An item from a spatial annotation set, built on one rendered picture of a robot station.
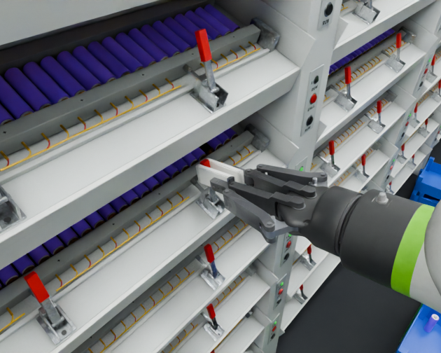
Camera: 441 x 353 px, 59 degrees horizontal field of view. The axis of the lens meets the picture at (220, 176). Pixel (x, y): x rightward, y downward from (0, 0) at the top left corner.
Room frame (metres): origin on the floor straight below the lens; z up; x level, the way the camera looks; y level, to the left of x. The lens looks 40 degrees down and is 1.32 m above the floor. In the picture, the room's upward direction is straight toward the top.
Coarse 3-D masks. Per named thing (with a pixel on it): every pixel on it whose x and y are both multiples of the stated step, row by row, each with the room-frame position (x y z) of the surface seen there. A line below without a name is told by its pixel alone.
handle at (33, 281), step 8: (32, 272) 0.25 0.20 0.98; (32, 280) 0.24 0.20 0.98; (40, 280) 0.25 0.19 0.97; (32, 288) 0.24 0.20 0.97; (40, 288) 0.24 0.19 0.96; (40, 296) 0.24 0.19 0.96; (48, 296) 0.24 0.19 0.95; (48, 304) 0.24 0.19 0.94; (48, 312) 0.24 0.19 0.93; (56, 312) 0.24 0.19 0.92; (56, 320) 0.23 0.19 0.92
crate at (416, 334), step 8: (424, 312) 0.58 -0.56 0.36; (432, 312) 0.58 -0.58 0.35; (416, 320) 0.58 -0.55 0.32; (424, 320) 0.58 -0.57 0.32; (440, 320) 0.56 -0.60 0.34; (416, 328) 0.55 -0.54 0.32; (440, 328) 0.55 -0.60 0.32; (408, 336) 0.53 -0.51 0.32; (416, 336) 0.53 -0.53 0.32; (424, 336) 0.53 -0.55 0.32; (432, 336) 0.53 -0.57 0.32; (440, 336) 0.53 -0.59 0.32; (400, 344) 0.48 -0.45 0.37; (408, 344) 0.51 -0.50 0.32; (416, 344) 0.51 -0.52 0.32; (424, 344) 0.51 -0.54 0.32; (432, 344) 0.51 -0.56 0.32; (440, 344) 0.51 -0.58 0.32; (400, 352) 0.45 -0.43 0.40; (408, 352) 0.48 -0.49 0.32; (416, 352) 0.48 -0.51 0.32; (424, 352) 0.48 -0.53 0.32; (432, 352) 0.48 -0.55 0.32; (440, 352) 0.48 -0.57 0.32
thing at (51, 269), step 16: (240, 144) 0.55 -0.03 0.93; (224, 160) 0.53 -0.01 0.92; (240, 160) 0.54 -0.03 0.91; (176, 176) 0.46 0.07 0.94; (192, 176) 0.47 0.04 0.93; (160, 192) 0.43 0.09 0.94; (176, 192) 0.44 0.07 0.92; (128, 208) 0.39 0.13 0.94; (144, 208) 0.40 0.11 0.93; (112, 224) 0.36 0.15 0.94; (128, 224) 0.38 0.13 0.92; (80, 240) 0.33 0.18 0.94; (96, 240) 0.34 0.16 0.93; (128, 240) 0.35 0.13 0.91; (64, 256) 0.31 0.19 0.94; (80, 256) 0.32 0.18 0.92; (48, 272) 0.29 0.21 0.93; (80, 272) 0.30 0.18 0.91; (16, 288) 0.26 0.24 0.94; (0, 304) 0.24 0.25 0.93; (16, 304) 0.26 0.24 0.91
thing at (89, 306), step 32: (256, 128) 0.60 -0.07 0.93; (256, 160) 0.55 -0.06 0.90; (288, 160) 0.55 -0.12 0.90; (192, 192) 0.46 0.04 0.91; (192, 224) 0.40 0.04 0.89; (224, 224) 0.45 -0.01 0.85; (96, 256) 0.33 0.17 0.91; (128, 256) 0.34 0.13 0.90; (160, 256) 0.34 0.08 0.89; (64, 288) 0.28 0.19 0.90; (96, 288) 0.29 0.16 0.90; (128, 288) 0.30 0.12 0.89; (0, 320) 0.24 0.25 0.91; (32, 320) 0.24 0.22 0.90; (96, 320) 0.25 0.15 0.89; (0, 352) 0.21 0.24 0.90; (32, 352) 0.21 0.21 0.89; (64, 352) 0.22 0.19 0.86
